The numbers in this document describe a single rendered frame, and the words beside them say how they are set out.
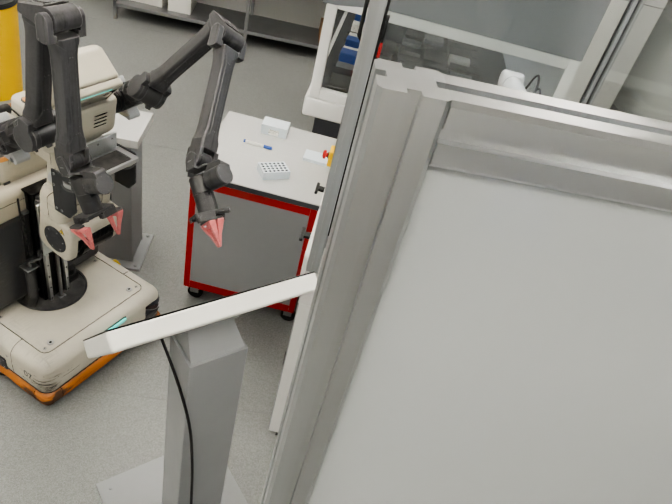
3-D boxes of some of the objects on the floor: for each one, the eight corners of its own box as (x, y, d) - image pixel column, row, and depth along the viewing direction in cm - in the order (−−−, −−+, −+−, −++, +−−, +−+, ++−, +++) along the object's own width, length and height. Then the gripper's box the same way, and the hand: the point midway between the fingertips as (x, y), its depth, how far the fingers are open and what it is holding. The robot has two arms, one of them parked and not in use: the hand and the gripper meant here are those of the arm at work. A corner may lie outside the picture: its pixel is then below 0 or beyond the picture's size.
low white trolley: (179, 299, 296) (187, 171, 249) (216, 228, 345) (229, 110, 298) (292, 328, 297) (321, 205, 250) (313, 253, 346) (340, 139, 299)
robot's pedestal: (79, 262, 301) (68, 129, 254) (98, 227, 324) (91, 100, 277) (139, 271, 305) (139, 143, 258) (153, 236, 328) (156, 112, 281)
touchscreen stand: (96, 488, 216) (79, 285, 153) (210, 439, 240) (236, 248, 177) (146, 620, 187) (151, 439, 124) (270, 550, 212) (326, 369, 149)
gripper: (216, 194, 170) (231, 245, 170) (182, 200, 165) (198, 253, 164) (224, 187, 165) (240, 240, 164) (190, 193, 159) (206, 248, 158)
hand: (218, 244), depth 164 cm, fingers closed
